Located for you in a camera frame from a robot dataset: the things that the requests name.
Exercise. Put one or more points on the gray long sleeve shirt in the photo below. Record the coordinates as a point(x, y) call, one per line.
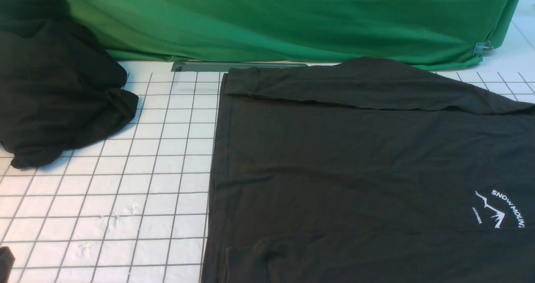
point(370, 171)

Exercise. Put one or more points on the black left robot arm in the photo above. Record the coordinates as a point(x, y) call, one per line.
point(7, 261)

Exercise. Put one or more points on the gray metal bar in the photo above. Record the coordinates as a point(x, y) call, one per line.
point(203, 66)

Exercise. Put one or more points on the green backdrop cloth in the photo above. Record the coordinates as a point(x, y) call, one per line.
point(428, 34)

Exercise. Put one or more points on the black crumpled cloth pile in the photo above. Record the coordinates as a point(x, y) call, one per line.
point(60, 89)

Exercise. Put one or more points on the silver binder clip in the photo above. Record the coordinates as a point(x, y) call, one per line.
point(482, 49)

